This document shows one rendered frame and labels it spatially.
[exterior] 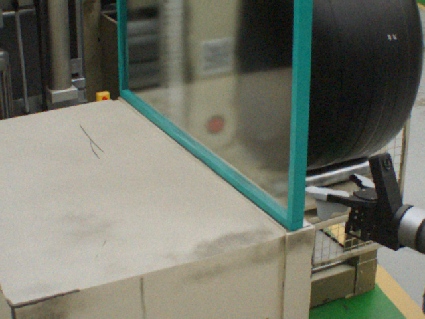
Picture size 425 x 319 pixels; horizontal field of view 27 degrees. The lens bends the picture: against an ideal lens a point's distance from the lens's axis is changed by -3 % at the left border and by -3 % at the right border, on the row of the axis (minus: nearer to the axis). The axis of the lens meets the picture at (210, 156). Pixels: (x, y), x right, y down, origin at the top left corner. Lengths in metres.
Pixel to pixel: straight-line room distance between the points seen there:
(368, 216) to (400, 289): 1.78
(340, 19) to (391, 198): 0.42
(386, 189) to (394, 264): 1.95
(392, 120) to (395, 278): 1.53
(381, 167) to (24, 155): 0.64
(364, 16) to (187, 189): 0.78
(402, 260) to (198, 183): 2.41
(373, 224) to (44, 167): 0.65
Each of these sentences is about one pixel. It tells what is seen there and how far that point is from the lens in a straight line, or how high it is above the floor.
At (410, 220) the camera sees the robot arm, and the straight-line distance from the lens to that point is 1.59.
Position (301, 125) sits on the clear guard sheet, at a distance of 1.05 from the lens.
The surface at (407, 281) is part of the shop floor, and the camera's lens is 3.45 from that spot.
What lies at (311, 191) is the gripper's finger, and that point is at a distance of 1.65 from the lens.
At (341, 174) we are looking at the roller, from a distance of 2.12.
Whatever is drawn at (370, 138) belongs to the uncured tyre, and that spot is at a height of 1.03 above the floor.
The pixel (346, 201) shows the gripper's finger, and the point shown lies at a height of 1.07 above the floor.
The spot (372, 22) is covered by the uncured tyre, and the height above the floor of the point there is 1.31.
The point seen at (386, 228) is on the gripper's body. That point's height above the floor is 1.03.
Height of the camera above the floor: 1.81
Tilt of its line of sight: 24 degrees down
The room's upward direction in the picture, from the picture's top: straight up
